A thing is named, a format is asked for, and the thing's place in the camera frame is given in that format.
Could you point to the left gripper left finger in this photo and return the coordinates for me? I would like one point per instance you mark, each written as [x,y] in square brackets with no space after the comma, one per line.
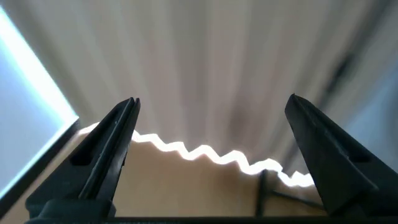
[62,193]

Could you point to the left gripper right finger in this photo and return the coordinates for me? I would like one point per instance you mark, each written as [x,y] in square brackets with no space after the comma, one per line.
[351,183]

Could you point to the beige curtain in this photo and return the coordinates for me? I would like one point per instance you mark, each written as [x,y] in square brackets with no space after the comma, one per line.
[202,68]

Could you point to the black clothes rack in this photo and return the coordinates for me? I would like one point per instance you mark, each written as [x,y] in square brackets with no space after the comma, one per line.
[262,193]

